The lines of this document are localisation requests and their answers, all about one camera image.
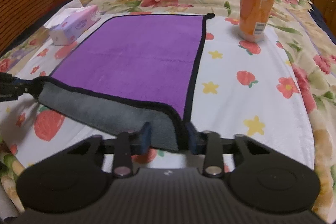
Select purple and grey towel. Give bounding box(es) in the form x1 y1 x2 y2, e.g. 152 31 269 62
33 14 214 151

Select pink tissue pack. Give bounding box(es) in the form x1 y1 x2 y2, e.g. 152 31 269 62
44 5 100 46

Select orange lidded cup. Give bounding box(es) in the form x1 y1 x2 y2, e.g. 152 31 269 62
239 0 275 42

